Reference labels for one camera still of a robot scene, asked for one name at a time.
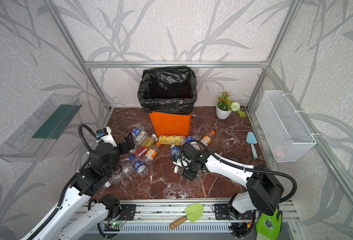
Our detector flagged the clear bottle green label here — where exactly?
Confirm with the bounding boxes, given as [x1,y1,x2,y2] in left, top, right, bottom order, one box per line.
[174,166,202,180]

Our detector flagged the blue label crushed bottle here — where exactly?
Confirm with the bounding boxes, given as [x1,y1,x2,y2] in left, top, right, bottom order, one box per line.
[131,126,148,145]

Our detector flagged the blue label water bottle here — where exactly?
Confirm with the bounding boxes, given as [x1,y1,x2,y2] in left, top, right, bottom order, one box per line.
[171,145,180,162]

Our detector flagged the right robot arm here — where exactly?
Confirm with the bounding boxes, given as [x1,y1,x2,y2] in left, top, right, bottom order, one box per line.
[172,141,297,240]

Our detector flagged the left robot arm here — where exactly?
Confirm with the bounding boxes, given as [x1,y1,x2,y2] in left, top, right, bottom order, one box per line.
[23,124,135,240]

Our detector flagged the orange trash bin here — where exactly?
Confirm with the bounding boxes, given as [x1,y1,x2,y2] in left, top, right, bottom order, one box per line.
[149,112,192,136]

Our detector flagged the black bin liner bag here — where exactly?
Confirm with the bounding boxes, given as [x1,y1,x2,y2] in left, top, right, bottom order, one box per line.
[138,66,197,116]

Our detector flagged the red yellow tea bottle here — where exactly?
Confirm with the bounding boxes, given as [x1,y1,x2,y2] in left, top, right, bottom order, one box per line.
[134,134,157,158]

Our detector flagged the pepsi label clear bottle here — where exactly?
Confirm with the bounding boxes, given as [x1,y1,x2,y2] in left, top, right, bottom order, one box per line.
[129,156,149,177]

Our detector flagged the orange label clear bottle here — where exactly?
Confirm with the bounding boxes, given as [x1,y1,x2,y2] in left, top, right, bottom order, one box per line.
[142,142,161,166]

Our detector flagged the clear bottle white cap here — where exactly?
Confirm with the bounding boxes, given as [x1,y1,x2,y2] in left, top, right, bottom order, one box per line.
[105,163,134,188]

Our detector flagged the white orange drink bottle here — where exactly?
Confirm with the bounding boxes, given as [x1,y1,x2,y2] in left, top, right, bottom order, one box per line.
[190,142,200,151]

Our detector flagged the yellow label tea bottle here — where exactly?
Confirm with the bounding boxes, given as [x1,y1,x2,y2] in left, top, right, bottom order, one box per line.
[156,135,186,146]

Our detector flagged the orange cap clear bottle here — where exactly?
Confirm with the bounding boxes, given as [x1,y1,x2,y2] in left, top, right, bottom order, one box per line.
[200,131,215,147]

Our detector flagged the green garden trowel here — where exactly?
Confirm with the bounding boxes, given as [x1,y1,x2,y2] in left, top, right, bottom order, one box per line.
[170,203,204,230]

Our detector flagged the teal silicone spatula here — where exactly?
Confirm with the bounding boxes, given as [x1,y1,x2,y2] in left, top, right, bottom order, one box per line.
[246,132,258,159]

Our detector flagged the white potted artificial flowers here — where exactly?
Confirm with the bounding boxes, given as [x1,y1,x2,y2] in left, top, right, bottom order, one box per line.
[216,91,246,120]

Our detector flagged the green work glove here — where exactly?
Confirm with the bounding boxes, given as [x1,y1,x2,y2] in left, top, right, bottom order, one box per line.
[255,209,282,240]

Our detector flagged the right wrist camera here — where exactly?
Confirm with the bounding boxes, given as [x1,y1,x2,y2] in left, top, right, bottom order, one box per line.
[173,157,191,169]

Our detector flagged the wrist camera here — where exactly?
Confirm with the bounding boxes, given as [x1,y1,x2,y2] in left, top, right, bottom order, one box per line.
[173,157,191,169]
[96,127,118,147]

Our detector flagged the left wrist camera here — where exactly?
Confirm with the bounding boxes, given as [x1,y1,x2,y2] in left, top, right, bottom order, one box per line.
[96,127,118,147]

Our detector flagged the clear acrylic wall shelf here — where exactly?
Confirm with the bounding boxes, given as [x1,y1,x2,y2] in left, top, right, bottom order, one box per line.
[0,94,82,163]

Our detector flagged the white wire mesh basket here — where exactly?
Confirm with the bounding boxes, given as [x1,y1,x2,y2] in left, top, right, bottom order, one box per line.
[256,90,316,163]

